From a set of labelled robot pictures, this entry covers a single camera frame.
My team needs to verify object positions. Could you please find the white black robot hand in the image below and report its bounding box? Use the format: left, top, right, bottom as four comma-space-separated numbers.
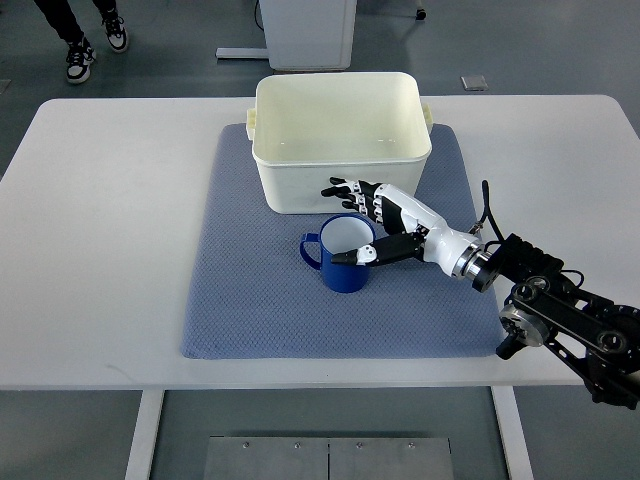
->
321, 177, 481, 279

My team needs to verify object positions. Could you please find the blue mug white inside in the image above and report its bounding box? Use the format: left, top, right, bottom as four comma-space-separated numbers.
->
299, 214, 376, 293

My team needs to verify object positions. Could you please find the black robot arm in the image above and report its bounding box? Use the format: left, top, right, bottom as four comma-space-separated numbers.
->
463, 234, 639, 410

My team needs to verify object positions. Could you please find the cream plastic box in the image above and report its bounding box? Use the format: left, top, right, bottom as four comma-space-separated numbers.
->
246, 72, 432, 214

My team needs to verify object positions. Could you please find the small grey floor square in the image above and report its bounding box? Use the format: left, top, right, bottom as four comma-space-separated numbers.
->
460, 75, 489, 92

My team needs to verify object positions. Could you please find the blue grey textured mat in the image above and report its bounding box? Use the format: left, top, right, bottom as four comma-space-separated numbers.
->
181, 124, 503, 360

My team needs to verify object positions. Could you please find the right white table leg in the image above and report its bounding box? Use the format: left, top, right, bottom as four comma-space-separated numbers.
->
491, 386, 534, 480

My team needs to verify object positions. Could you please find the white table leg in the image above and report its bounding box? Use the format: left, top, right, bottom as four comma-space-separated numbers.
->
491, 386, 534, 480
124, 389, 165, 480

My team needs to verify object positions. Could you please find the grey metal floor plate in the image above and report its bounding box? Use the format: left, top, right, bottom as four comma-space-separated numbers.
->
203, 437, 454, 479

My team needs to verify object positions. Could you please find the left white table leg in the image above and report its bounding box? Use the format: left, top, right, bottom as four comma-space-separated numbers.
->
124, 389, 165, 480

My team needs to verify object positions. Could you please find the black white sneaker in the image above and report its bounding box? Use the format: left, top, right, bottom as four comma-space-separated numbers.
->
66, 38, 95, 85
102, 10, 129, 53

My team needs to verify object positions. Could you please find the white cabinet pedestal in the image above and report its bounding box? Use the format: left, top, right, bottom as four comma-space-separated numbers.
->
216, 0, 357, 72

